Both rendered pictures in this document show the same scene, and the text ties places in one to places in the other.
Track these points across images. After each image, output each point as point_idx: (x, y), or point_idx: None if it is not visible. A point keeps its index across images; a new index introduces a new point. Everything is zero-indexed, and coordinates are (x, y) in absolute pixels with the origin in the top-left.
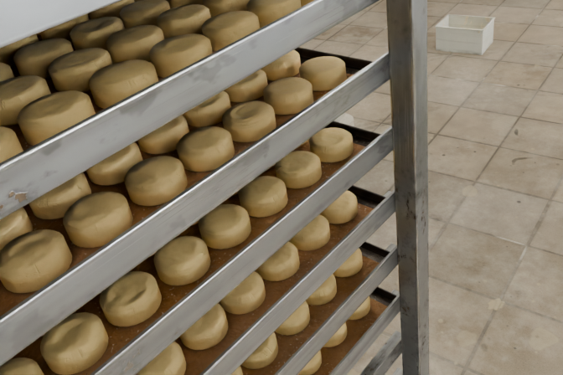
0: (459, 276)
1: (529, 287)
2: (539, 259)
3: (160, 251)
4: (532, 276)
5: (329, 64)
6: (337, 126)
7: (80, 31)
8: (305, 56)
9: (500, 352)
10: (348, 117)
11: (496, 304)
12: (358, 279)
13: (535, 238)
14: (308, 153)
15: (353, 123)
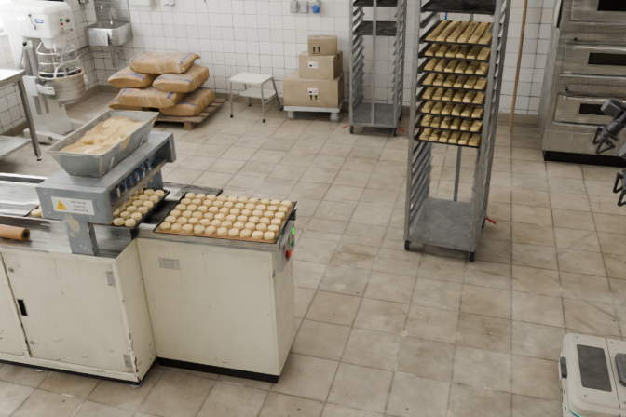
0: (428, 344)
1: (388, 344)
2: (385, 362)
3: None
4: (387, 351)
5: (426, 81)
6: (428, 100)
7: (455, 60)
8: (435, 87)
9: (396, 312)
10: (576, 397)
11: (403, 333)
12: (420, 124)
13: (389, 377)
14: (428, 93)
15: (570, 401)
